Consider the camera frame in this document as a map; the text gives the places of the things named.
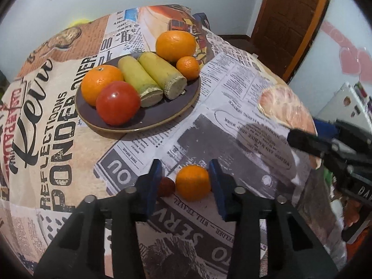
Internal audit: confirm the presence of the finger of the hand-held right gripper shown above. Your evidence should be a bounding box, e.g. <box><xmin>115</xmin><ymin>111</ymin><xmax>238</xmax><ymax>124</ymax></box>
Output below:
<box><xmin>314</xmin><ymin>119</ymin><xmax>372</xmax><ymax>146</ymax></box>
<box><xmin>287</xmin><ymin>128</ymin><xmax>372</xmax><ymax>167</ymax></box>

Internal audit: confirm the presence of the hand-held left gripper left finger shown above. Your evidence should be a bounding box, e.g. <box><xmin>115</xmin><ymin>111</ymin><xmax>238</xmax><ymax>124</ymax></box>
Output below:
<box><xmin>33</xmin><ymin>159</ymin><xmax>163</xmax><ymax>279</ymax></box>

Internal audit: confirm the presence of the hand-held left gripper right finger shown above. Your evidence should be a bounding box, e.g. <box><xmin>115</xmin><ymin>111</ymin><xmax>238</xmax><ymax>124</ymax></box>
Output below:
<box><xmin>208</xmin><ymin>159</ymin><xmax>339</xmax><ymax>279</ymax></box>

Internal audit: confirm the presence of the small dark red fruit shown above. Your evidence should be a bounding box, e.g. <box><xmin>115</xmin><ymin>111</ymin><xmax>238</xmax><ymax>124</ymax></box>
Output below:
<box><xmin>158</xmin><ymin>177</ymin><xmax>176</xmax><ymax>196</ymax></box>

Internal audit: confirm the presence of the small tangerine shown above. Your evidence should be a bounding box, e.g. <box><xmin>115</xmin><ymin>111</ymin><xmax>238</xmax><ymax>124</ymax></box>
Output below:
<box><xmin>175</xmin><ymin>165</ymin><xmax>211</xmax><ymax>201</ymax></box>
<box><xmin>176</xmin><ymin>56</ymin><xmax>201</xmax><ymax>81</ymax></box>

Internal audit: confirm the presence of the bread slice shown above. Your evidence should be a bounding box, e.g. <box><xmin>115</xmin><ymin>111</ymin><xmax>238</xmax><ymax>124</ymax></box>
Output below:
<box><xmin>257</xmin><ymin>84</ymin><xmax>322</xmax><ymax>169</ymax></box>

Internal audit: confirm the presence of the dark purple plate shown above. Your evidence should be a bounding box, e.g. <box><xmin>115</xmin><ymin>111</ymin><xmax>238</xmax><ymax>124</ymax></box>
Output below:
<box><xmin>75</xmin><ymin>51</ymin><xmax>202</xmax><ymax>133</ymax></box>

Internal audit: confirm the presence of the red tomato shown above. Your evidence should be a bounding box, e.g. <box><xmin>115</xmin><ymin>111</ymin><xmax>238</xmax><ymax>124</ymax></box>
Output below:
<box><xmin>96</xmin><ymin>81</ymin><xmax>141</xmax><ymax>126</ymax></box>

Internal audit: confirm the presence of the yellow-green sugarcane piece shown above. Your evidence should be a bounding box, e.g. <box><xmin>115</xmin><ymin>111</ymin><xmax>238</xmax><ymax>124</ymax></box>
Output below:
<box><xmin>137</xmin><ymin>52</ymin><xmax>188</xmax><ymax>100</ymax></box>
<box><xmin>118</xmin><ymin>56</ymin><xmax>164</xmax><ymax>107</ymax></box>

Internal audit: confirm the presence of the large orange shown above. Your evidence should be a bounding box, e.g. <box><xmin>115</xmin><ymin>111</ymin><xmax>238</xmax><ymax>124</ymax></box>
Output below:
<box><xmin>155</xmin><ymin>30</ymin><xmax>197</xmax><ymax>63</ymax></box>
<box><xmin>81</xmin><ymin>64</ymin><xmax>125</xmax><ymax>106</ymax></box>

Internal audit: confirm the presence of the white box with sticker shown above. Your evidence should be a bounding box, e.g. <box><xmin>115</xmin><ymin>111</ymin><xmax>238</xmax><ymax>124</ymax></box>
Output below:
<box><xmin>315</xmin><ymin>81</ymin><xmax>372</xmax><ymax>123</ymax></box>

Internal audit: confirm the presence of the white heart-print sliding door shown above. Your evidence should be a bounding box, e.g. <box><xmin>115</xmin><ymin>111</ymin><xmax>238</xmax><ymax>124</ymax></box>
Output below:
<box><xmin>289</xmin><ymin>0</ymin><xmax>372</xmax><ymax>117</ymax></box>

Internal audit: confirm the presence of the newspaper print tablecloth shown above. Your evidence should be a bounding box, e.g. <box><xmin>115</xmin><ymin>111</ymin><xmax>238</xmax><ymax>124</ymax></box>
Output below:
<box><xmin>0</xmin><ymin>4</ymin><xmax>346</xmax><ymax>279</ymax></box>

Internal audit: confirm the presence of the brown wooden door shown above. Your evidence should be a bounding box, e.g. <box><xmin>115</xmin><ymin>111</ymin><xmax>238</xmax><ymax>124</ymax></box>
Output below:
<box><xmin>250</xmin><ymin>0</ymin><xmax>333</xmax><ymax>82</ymax></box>

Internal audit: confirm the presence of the dark blue chair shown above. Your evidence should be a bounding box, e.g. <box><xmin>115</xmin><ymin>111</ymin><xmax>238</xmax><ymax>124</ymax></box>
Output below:
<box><xmin>192</xmin><ymin>13</ymin><xmax>210</xmax><ymax>30</ymax></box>

